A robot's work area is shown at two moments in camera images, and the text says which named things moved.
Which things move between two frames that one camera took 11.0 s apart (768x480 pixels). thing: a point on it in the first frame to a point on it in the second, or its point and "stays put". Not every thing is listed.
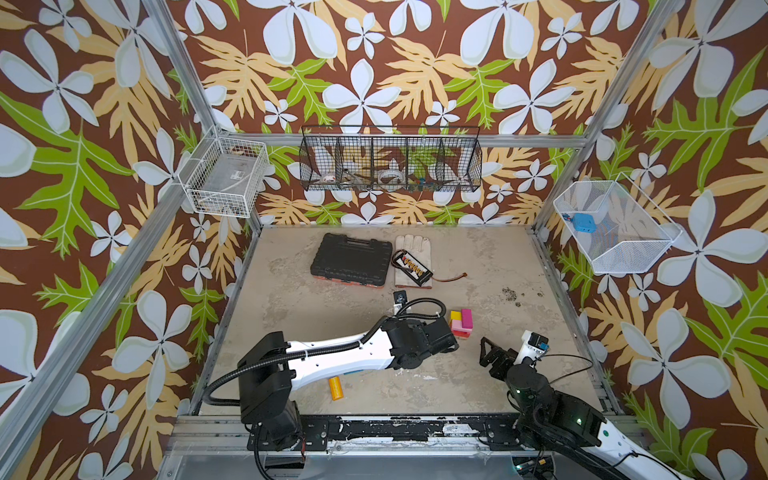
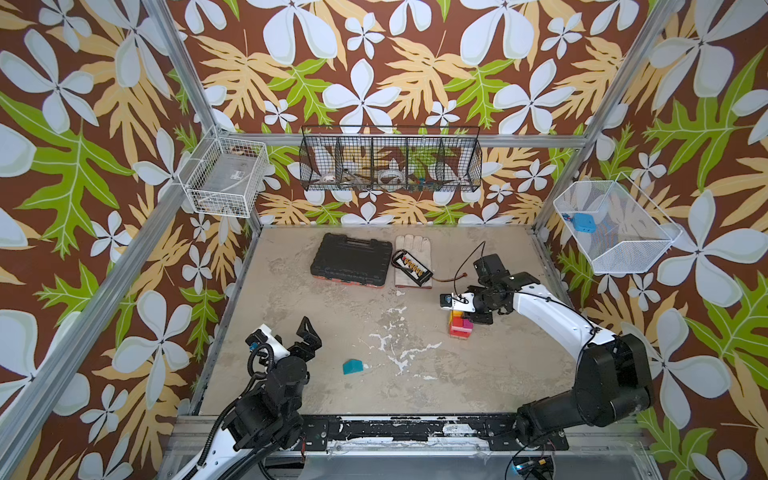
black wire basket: x=395 y=158 stays put
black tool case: x=364 y=262 stays put
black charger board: x=414 y=268 stays put
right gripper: x=501 y=358 to x=489 y=288
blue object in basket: x=584 y=222 stays put
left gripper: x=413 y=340 to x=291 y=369
